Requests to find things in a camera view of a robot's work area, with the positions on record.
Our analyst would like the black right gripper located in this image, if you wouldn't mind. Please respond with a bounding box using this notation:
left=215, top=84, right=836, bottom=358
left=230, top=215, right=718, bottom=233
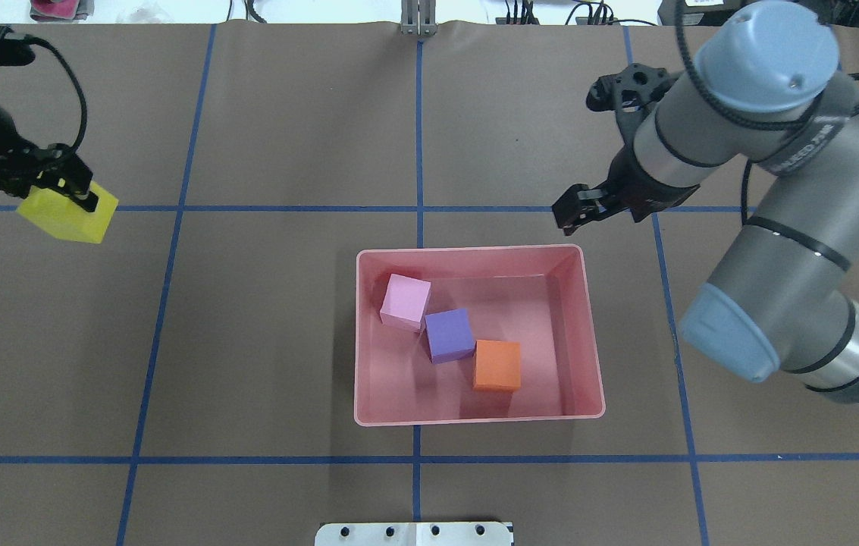
left=553, top=145, right=700, bottom=231

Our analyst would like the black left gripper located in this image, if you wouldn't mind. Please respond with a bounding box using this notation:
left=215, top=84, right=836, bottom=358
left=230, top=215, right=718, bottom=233
left=0, top=106, right=99, bottom=213

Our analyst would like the yellow foam block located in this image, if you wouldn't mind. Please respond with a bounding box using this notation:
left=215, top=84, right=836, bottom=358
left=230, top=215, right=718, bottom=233
left=16, top=182, right=118, bottom=244

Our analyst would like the orange foam block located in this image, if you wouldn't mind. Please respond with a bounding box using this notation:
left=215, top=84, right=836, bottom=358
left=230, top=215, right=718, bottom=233
left=473, top=339, right=522, bottom=393

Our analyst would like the purple foam block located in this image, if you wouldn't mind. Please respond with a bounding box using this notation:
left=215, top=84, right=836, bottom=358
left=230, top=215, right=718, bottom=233
left=425, top=308, right=475, bottom=364

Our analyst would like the pink foam block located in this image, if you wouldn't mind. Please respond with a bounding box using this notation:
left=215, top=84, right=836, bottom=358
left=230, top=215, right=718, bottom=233
left=379, top=274, right=431, bottom=333

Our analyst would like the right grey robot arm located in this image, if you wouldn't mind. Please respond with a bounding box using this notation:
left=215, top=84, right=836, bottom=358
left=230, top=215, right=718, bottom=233
left=553, top=1, right=859, bottom=409

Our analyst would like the pink plastic bin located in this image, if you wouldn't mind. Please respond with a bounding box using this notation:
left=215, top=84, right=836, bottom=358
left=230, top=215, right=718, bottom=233
left=353, top=244, right=606, bottom=426

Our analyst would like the black pink pouch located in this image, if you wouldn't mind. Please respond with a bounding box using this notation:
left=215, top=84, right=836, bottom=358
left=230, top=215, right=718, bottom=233
left=28, top=0, right=94, bottom=22

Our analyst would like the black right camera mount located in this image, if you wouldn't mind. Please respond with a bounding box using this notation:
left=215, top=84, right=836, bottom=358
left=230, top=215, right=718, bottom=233
left=585, top=63, right=682, bottom=146

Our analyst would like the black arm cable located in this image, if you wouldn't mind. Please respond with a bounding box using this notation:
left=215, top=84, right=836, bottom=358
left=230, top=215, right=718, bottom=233
left=8, top=34, right=89, bottom=152

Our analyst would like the aluminium frame post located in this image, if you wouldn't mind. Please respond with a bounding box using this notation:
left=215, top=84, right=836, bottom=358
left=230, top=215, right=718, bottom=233
left=400, top=0, right=438, bottom=37

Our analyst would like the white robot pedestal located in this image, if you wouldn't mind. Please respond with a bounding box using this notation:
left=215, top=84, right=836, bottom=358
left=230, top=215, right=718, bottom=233
left=314, top=521, right=516, bottom=545

